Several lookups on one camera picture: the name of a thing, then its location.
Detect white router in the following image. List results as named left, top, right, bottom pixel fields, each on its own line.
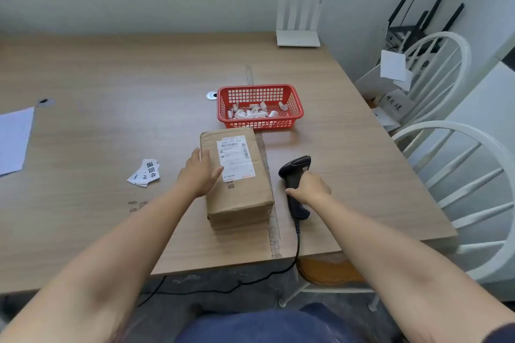
left=276, top=0, right=322, bottom=48

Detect person's right hand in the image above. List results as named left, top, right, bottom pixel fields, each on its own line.
left=285, top=170, right=332, bottom=207

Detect red plastic basket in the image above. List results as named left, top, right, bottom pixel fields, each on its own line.
left=217, top=84, right=305, bottom=131

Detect black barcode scanner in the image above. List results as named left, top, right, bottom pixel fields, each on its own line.
left=278, top=155, right=312, bottom=221

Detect white paper sheet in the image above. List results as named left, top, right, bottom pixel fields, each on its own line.
left=0, top=107, right=35, bottom=177

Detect handwritten white paper sign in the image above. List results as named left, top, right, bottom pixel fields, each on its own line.
left=376, top=88, right=415, bottom=124

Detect stack of white labels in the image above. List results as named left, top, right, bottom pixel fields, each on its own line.
left=127, top=159, right=161, bottom=188

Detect black scanner cable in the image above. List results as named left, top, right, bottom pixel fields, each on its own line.
left=136, top=218, right=303, bottom=308

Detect white wooden chair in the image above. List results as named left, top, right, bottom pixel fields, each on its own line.
left=278, top=121, right=515, bottom=312
left=402, top=31, right=515, bottom=303
left=396, top=31, right=472, bottom=130

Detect black router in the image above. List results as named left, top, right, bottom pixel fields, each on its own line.
left=386, top=0, right=466, bottom=54

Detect blank white paper card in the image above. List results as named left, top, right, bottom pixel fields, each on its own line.
left=379, top=49, right=407, bottom=82

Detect person's left hand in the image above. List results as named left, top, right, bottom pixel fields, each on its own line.
left=175, top=147, right=224, bottom=199

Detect dark blue trousers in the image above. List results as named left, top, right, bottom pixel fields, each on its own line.
left=175, top=302, right=363, bottom=343

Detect person's left forearm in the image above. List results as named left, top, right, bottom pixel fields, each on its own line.
left=0, top=182, right=207, bottom=343

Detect dark blue sleeve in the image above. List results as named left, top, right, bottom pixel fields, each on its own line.
left=481, top=322, right=515, bottom=343

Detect person's right forearm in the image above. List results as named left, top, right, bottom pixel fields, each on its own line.
left=310, top=193, right=515, bottom=343

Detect white boxes with papers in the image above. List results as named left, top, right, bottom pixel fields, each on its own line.
left=355, top=63, right=415, bottom=132

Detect brown cardboard box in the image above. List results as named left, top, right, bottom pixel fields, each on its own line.
left=200, top=126, right=276, bottom=231

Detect near white wooden chair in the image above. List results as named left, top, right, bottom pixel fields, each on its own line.
left=402, top=31, right=515, bottom=303

